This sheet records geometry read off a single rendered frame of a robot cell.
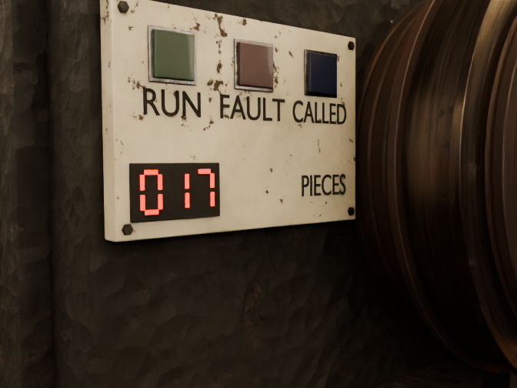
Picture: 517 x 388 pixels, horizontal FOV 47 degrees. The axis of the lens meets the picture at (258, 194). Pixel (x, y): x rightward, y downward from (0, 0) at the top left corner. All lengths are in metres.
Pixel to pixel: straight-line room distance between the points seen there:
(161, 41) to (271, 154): 0.14
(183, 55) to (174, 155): 0.08
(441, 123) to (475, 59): 0.06
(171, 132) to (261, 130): 0.09
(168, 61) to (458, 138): 0.24
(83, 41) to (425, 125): 0.29
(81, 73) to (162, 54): 0.06
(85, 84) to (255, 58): 0.14
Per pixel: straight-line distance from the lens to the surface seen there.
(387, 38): 0.68
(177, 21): 0.49
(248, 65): 0.52
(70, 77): 0.50
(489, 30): 0.55
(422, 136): 0.54
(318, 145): 0.57
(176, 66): 0.47
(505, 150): 0.53
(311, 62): 0.56
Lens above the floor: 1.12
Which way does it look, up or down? 3 degrees down
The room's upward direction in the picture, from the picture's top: straight up
